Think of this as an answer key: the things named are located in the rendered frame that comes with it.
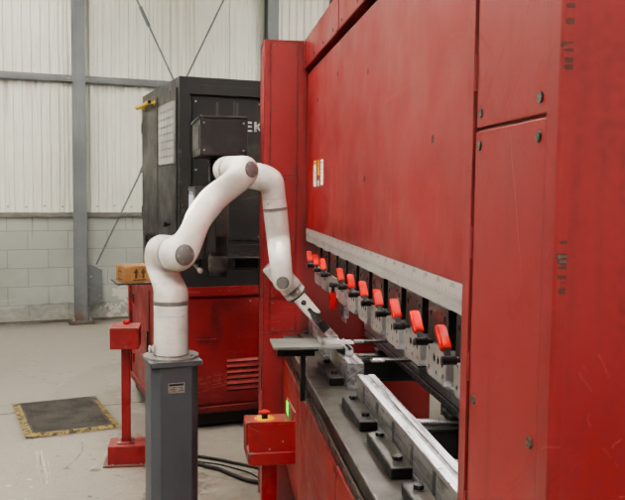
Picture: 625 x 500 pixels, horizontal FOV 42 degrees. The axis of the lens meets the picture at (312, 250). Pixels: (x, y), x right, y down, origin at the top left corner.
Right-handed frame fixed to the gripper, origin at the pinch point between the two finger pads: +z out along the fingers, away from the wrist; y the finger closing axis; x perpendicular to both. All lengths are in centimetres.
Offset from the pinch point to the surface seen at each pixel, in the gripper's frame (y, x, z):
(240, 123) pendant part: 102, -34, -82
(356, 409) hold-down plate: -61, 9, 13
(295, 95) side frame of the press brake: 86, -61, -75
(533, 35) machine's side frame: -232, -30, -61
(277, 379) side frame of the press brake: 86, 33, 26
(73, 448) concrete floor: 193, 162, 3
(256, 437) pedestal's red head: -39, 41, 5
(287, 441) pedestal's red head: -39, 35, 14
